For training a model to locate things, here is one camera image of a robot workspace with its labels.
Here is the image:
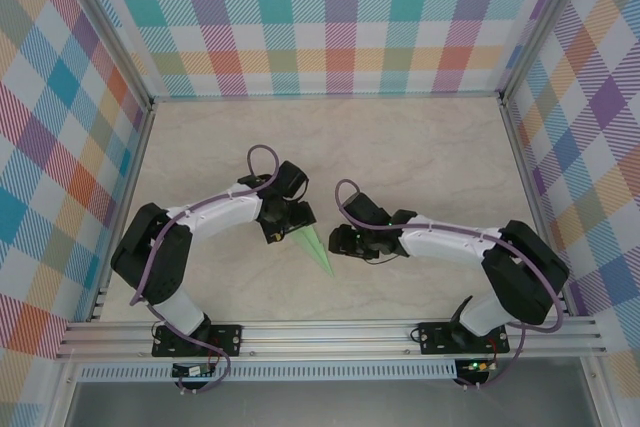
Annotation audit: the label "light green paper sheet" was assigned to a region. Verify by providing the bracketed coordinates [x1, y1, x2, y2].
[291, 225, 335, 278]

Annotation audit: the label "black left controller board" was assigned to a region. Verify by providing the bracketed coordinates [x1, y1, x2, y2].
[171, 362, 217, 379]

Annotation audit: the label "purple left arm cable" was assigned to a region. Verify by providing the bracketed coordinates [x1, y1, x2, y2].
[128, 145, 281, 396]

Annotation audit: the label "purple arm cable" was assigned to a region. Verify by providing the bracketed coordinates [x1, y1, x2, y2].
[128, 145, 281, 396]
[333, 178, 569, 391]

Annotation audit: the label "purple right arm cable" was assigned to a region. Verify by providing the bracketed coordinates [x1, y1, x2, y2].
[333, 178, 569, 391]

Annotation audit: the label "aluminium mounting rail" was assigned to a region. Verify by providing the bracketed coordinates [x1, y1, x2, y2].
[54, 319, 609, 361]

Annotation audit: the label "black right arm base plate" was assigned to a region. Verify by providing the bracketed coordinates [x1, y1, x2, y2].
[417, 321, 510, 356]

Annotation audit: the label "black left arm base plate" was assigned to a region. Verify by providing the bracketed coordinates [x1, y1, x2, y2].
[151, 324, 244, 358]

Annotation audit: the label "slotted grey cable duct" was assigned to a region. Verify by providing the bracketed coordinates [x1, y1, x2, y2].
[77, 359, 459, 382]

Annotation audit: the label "red and black wires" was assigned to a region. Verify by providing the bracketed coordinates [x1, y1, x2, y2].
[485, 335, 502, 369]
[205, 339, 225, 373]

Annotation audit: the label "aluminium side floor rail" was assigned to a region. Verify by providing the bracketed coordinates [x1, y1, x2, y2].
[87, 101, 157, 323]
[499, 94, 574, 318]

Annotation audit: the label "aluminium frame post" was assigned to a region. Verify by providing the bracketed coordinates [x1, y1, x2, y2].
[497, 0, 596, 103]
[58, 0, 156, 111]

